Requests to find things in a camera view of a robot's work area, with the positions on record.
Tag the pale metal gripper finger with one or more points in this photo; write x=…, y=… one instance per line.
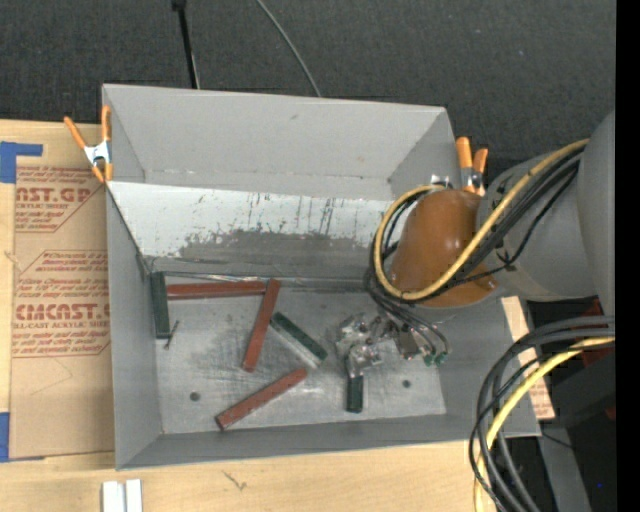
x=361, y=357
x=350, y=332

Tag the dark green block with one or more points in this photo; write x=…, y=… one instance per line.
x=300, y=337
x=160, y=305
x=355, y=396

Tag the red-brown flat block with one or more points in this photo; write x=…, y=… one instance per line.
x=215, y=290
x=261, y=327
x=262, y=399

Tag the grey metal bin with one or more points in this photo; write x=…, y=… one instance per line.
x=280, y=220

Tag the brown cardboard board, red print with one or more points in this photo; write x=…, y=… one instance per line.
x=60, y=300

